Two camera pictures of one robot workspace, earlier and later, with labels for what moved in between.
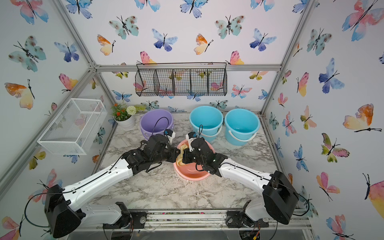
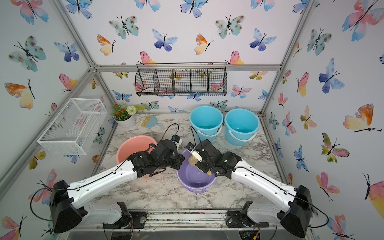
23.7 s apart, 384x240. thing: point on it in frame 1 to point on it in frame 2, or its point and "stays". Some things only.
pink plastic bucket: [190, 171] to [134, 144]
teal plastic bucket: [206, 122] stays
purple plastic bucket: [155, 122] to [192, 178]
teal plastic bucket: [241, 126] stays
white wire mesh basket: [74, 128] stays
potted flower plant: [123, 116] stays
